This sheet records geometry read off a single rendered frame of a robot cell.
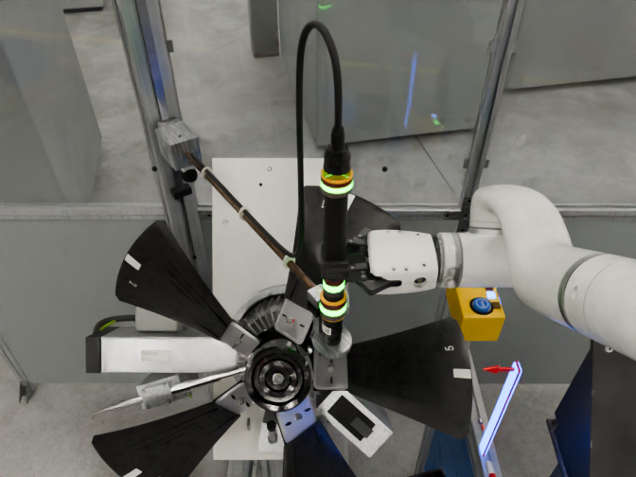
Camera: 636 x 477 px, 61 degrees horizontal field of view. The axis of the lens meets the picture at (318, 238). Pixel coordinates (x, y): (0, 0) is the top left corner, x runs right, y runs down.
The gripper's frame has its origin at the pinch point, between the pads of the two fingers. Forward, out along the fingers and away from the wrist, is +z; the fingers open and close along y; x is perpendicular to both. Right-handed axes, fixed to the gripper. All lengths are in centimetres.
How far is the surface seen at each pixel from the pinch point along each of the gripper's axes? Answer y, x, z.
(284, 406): -8.5, -27.5, 8.3
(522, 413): 59, -146, -83
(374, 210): 16.8, -3.9, -7.7
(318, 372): -1.2, -28.0, 2.3
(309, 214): 21.5, -8.6, 4.0
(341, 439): 43, -138, -7
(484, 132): 71, -20, -43
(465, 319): 21, -40, -32
